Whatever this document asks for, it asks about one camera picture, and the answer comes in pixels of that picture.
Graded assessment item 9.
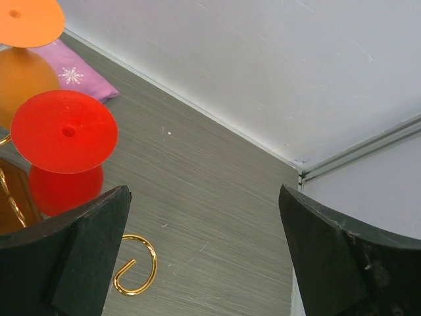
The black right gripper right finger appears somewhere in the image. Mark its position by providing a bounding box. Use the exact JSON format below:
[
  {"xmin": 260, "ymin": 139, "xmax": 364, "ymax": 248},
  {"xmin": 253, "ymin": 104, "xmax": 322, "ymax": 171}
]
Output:
[{"xmin": 278, "ymin": 186, "xmax": 420, "ymax": 315}]

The aluminium frame rail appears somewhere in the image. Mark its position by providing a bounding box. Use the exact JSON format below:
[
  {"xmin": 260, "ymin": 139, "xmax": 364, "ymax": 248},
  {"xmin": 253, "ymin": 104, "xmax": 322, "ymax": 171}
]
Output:
[{"xmin": 298, "ymin": 115, "xmax": 420, "ymax": 190}]

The orange wine glass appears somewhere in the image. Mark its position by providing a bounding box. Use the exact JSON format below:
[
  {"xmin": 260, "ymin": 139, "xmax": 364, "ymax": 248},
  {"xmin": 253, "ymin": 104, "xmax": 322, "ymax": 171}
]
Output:
[{"xmin": 1, "ymin": 0, "xmax": 65, "ymax": 130}]

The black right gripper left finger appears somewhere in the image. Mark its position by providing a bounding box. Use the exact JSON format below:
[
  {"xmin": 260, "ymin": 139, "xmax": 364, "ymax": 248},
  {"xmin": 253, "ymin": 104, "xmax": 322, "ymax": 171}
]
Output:
[{"xmin": 1, "ymin": 186, "xmax": 132, "ymax": 316}]

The red wine glass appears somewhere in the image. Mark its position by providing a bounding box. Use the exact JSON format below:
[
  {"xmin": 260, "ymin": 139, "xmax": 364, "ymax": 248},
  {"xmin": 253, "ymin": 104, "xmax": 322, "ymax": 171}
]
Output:
[{"xmin": 11, "ymin": 90, "xmax": 118, "ymax": 217}]

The gold wire wine glass rack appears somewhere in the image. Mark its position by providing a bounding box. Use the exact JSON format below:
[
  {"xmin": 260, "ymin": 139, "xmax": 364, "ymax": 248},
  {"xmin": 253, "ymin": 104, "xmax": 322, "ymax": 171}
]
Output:
[{"xmin": 0, "ymin": 131, "xmax": 159, "ymax": 296}]

